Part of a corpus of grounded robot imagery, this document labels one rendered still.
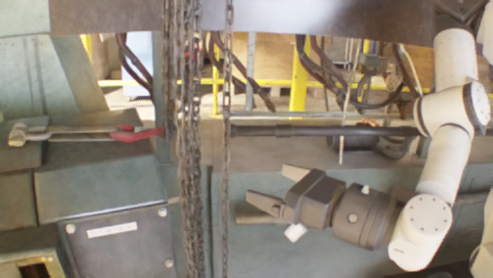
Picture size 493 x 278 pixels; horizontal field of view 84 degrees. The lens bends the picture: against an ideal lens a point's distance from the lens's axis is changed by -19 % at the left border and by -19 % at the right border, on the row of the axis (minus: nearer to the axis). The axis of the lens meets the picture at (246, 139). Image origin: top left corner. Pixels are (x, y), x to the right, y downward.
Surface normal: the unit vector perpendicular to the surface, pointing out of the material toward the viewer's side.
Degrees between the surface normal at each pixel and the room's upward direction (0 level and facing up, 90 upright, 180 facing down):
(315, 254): 90
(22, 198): 45
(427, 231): 26
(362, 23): 90
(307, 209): 90
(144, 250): 90
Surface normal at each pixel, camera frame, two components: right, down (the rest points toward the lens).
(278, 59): 0.07, 0.40
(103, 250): 0.43, 0.38
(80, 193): 0.33, -0.38
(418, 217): -0.22, -0.69
